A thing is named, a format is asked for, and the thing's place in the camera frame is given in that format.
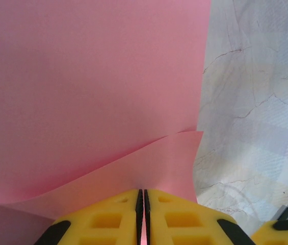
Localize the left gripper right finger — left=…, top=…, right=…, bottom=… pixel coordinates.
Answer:
left=143, top=188, right=256, bottom=245

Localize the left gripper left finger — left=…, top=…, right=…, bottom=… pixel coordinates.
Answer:
left=33, top=188, right=144, bottom=245

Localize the pink paper sheet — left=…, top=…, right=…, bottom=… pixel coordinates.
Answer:
left=0, top=0, right=212, bottom=245

